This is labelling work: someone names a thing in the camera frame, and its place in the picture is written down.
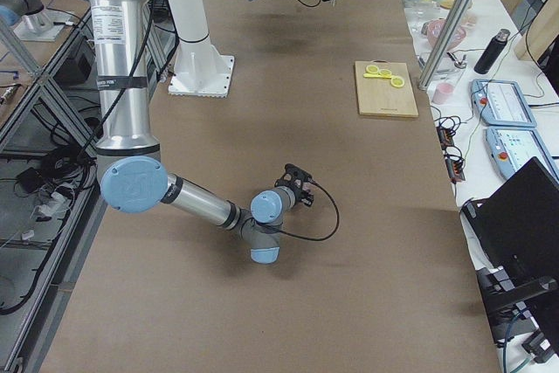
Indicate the pink cup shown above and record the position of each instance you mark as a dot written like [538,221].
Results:
[443,92]

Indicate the middle lemon slice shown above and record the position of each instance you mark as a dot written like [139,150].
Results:
[385,73]

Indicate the far lemon slice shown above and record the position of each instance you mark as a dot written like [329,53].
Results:
[397,81]

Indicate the wooden cutting board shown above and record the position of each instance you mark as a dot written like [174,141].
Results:
[377,97]

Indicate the black water bottle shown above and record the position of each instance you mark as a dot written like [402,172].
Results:
[492,52]

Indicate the far blue teach pendant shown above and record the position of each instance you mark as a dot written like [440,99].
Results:
[501,103]

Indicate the blue teach pendant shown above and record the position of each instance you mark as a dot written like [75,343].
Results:
[501,103]
[512,147]

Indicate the near blue teach pendant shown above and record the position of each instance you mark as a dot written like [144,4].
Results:
[512,147]

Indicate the black monitor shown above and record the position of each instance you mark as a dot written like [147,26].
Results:
[517,226]

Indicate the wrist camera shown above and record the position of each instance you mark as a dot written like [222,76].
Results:
[293,177]

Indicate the lemon slice near handle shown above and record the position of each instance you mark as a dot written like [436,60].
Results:
[372,69]

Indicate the aluminium frame post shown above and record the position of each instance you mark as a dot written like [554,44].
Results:
[452,22]

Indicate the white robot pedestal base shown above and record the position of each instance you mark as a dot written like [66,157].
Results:
[199,69]

